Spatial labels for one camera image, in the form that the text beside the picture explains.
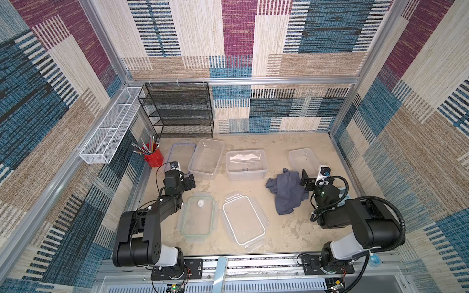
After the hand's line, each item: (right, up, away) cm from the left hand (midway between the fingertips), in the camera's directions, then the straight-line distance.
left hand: (183, 176), depth 94 cm
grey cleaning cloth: (+53, -7, -4) cm, 53 cm away
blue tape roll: (+83, -31, -19) cm, 91 cm away
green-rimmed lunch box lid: (+10, -18, -8) cm, 22 cm away
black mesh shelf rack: (-7, +38, +15) cm, 41 cm away
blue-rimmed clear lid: (-6, +12, +21) cm, 25 cm away
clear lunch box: (+33, +5, +11) cm, 35 cm away
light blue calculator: (+66, -3, -29) cm, 72 cm away
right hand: (+65, +2, -3) cm, 66 cm away
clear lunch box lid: (+31, -19, -8) cm, 37 cm away
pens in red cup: (-20, +16, +8) cm, 27 cm away
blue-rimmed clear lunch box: (+9, +7, +14) cm, 18 cm away
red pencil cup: (-18, +8, +9) cm, 22 cm away
